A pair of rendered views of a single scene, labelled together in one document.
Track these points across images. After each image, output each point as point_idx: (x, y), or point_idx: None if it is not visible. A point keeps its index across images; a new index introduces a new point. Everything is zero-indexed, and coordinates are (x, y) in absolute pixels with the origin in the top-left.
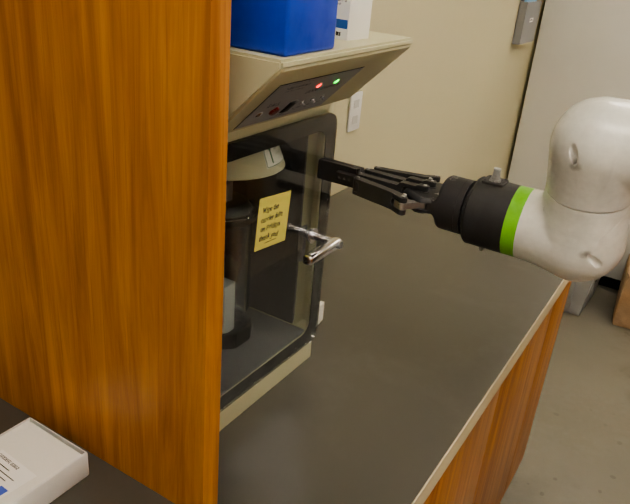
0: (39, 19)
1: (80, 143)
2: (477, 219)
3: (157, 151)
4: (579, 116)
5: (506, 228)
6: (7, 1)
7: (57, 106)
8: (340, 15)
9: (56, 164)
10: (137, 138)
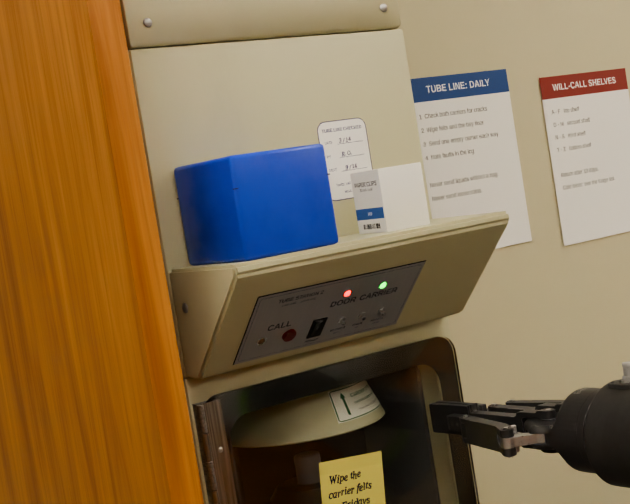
0: (20, 279)
1: (64, 410)
2: (601, 441)
3: (117, 397)
4: None
5: None
6: None
7: (44, 372)
8: (375, 203)
9: (52, 443)
10: (101, 387)
